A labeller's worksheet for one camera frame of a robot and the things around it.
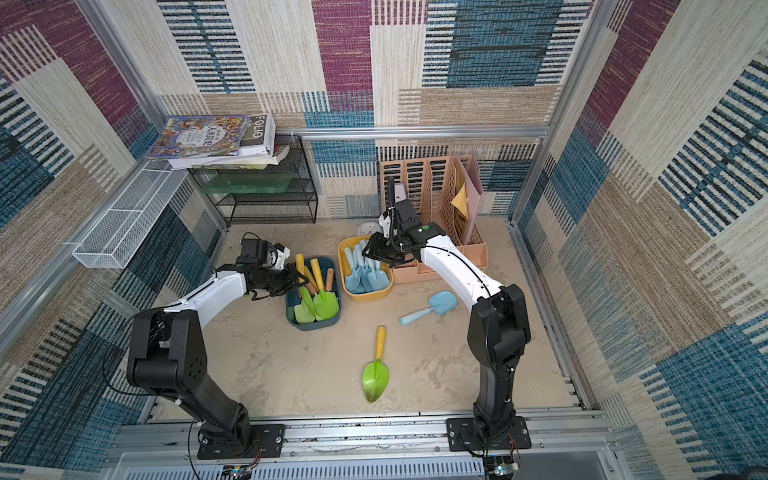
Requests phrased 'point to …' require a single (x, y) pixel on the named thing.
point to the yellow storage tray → (343, 272)
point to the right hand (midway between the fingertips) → (365, 251)
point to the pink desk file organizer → (431, 184)
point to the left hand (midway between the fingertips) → (305, 279)
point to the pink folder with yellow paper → (469, 193)
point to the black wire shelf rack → (284, 193)
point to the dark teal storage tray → (295, 299)
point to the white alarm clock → (369, 228)
